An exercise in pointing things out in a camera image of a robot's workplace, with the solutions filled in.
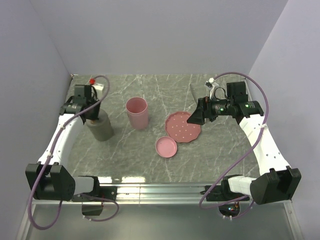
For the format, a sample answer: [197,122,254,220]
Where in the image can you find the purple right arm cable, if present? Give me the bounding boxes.
[198,71,270,221]

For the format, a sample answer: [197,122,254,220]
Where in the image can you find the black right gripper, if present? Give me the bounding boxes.
[187,94,234,125]

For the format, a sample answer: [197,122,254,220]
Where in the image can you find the aluminium frame rail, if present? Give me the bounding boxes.
[17,182,304,240]

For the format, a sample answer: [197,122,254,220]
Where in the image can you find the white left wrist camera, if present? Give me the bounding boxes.
[89,78,105,99]

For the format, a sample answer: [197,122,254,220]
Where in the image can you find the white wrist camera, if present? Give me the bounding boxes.
[204,77,219,99]
[89,78,105,99]

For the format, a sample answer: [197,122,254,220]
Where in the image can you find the pink cylindrical container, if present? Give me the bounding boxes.
[125,96,149,130]

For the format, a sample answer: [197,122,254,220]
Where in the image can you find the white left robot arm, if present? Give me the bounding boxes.
[25,85,101,201]

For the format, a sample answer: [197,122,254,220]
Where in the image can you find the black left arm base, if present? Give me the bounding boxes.
[71,185,118,220]

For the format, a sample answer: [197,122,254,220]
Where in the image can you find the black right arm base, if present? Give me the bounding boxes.
[204,184,251,221]

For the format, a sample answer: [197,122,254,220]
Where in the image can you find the metal serving tongs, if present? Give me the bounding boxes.
[189,83,198,106]

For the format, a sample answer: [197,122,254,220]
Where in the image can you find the pink round lid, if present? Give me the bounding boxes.
[155,136,178,158]

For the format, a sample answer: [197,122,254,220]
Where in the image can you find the grey cylindrical container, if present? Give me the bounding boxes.
[86,112,114,142]

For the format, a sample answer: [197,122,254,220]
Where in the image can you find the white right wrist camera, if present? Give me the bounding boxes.
[204,77,219,99]

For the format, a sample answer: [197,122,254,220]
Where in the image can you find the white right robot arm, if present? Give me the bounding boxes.
[187,78,302,205]

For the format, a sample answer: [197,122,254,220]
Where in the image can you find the pink dotted plate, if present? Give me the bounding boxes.
[164,111,201,143]

